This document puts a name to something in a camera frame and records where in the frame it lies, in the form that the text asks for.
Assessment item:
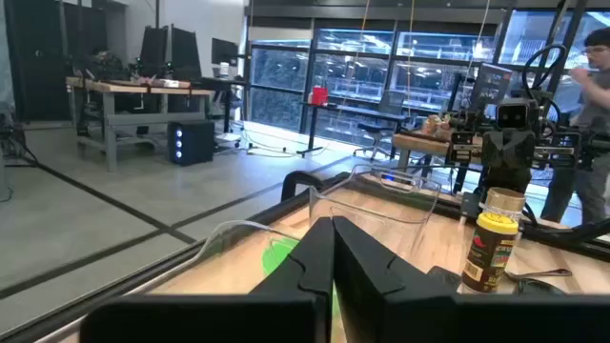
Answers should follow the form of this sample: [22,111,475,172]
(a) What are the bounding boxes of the yellow-lid spice jar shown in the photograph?
[460,212,520,295]

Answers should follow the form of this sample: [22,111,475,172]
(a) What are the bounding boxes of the red container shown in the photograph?
[310,85,330,107]

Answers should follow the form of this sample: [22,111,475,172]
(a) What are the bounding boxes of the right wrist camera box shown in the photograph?
[495,98,531,131]

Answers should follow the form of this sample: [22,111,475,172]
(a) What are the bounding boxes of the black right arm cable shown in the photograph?
[521,43,568,104]

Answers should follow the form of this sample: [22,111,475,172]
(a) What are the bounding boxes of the person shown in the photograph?
[540,26,610,226]

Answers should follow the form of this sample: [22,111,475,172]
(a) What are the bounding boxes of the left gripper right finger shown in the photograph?
[333,216,610,343]

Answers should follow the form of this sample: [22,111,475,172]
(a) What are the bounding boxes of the clear plastic bin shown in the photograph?
[188,218,306,292]
[307,164,443,258]

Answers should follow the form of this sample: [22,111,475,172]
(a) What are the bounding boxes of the black table edge clamp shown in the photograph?
[280,170,326,202]

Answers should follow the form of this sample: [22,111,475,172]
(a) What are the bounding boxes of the grey office chair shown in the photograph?
[353,90,407,162]

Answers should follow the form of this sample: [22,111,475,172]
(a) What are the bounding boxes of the wooden table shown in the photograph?
[391,131,483,158]

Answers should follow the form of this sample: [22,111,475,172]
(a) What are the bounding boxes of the black tilted panel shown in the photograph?
[469,62,514,113]

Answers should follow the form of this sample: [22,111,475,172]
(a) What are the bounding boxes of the black computer blue lights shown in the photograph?
[166,119,215,167]

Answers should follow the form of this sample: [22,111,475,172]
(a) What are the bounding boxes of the tall black cabinet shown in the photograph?
[4,0,111,123]

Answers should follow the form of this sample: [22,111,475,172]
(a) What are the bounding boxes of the green plastic bowl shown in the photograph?
[260,236,301,277]

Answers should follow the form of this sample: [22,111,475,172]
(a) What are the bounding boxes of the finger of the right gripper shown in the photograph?
[508,131,538,192]
[481,131,510,192]

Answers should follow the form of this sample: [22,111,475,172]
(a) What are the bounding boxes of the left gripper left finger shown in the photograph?
[79,216,335,343]

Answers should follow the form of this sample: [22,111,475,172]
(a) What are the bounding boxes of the black computer monitor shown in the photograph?
[170,24,203,81]
[210,36,239,67]
[139,26,170,80]

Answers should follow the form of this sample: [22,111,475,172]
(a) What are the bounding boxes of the wooden workbench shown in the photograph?
[65,75,215,172]

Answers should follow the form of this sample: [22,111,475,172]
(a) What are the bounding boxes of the black desk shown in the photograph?
[298,100,411,158]

